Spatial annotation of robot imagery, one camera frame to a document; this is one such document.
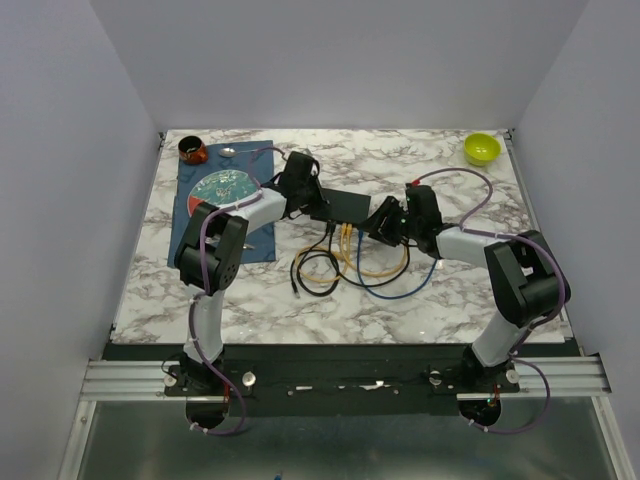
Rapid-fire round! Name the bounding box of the green bowl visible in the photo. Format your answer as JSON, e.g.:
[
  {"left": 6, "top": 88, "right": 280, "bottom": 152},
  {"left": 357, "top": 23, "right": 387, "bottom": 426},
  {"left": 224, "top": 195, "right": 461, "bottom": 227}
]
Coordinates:
[{"left": 463, "top": 132, "right": 502, "bottom": 167}]

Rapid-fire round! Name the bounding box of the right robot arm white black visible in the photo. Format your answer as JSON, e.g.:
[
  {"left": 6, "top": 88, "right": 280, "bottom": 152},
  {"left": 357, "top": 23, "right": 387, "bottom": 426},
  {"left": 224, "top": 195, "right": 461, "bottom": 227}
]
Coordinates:
[{"left": 358, "top": 184, "right": 571, "bottom": 392}]

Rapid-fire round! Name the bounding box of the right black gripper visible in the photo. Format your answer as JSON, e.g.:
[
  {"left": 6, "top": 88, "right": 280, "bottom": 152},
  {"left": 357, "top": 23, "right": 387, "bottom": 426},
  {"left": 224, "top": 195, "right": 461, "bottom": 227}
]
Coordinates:
[{"left": 357, "top": 195, "right": 421, "bottom": 248}]

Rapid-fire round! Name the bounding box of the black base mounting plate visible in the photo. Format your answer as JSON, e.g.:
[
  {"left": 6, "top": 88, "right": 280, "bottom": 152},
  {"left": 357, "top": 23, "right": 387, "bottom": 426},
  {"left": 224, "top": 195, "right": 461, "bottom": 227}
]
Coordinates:
[{"left": 102, "top": 343, "right": 581, "bottom": 427}]

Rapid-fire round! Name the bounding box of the blue cloth placemat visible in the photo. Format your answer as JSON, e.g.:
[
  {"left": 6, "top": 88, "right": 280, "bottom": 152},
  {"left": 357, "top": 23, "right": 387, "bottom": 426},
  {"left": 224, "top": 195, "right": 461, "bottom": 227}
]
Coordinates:
[{"left": 167, "top": 139, "right": 278, "bottom": 269}]

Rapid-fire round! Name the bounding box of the aluminium rail frame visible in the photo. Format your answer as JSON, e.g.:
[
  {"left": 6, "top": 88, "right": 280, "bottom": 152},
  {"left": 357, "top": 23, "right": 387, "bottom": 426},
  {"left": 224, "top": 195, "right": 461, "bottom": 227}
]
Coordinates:
[{"left": 59, "top": 356, "right": 636, "bottom": 479}]

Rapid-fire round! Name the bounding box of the yellow ethernet cable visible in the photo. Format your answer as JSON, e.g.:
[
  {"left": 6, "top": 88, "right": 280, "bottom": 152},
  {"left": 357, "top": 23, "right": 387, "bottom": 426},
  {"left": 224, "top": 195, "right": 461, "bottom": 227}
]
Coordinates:
[
  {"left": 338, "top": 223, "right": 410, "bottom": 279},
  {"left": 295, "top": 224, "right": 356, "bottom": 285}
]

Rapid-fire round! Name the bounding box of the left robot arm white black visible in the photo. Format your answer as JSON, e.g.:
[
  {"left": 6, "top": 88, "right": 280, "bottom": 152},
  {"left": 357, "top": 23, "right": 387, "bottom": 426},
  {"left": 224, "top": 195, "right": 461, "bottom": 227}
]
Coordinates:
[{"left": 174, "top": 152, "right": 328, "bottom": 395}]

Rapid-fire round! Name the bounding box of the metal spoon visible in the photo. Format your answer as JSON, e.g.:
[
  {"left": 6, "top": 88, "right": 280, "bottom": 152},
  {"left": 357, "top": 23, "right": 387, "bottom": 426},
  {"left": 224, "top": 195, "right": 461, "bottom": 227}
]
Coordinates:
[{"left": 218, "top": 147, "right": 271, "bottom": 158}]

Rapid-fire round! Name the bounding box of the black ethernet cable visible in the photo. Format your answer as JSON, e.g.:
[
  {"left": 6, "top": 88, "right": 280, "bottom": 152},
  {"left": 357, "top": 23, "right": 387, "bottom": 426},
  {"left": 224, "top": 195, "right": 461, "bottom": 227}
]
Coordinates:
[
  {"left": 327, "top": 222, "right": 414, "bottom": 290},
  {"left": 289, "top": 222, "right": 346, "bottom": 300}
]

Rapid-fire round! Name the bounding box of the red black cup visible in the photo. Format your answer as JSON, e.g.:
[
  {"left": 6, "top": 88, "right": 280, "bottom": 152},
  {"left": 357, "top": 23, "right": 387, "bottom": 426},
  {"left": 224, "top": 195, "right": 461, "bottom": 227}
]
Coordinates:
[{"left": 178, "top": 135, "right": 208, "bottom": 165}]

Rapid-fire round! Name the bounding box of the teal red patterned plate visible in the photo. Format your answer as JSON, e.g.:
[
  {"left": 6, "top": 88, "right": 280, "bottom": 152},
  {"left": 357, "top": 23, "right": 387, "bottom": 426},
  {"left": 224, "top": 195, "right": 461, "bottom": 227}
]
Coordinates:
[{"left": 187, "top": 170, "right": 258, "bottom": 216}]

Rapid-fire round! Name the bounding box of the blue ethernet cable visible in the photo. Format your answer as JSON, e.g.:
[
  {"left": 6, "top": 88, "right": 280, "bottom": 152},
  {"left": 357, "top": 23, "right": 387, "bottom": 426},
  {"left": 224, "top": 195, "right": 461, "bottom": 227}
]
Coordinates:
[{"left": 356, "top": 227, "right": 440, "bottom": 300}]

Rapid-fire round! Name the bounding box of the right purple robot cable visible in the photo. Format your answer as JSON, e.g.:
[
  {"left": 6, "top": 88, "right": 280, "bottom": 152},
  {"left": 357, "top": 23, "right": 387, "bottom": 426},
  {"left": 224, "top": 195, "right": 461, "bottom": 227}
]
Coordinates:
[{"left": 412, "top": 167, "right": 572, "bottom": 435}]

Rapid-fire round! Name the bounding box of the black network switch box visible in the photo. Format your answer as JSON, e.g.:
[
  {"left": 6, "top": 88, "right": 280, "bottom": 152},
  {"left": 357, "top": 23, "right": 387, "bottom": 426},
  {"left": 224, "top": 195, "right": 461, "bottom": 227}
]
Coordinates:
[{"left": 307, "top": 188, "right": 371, "bottom": 225}]

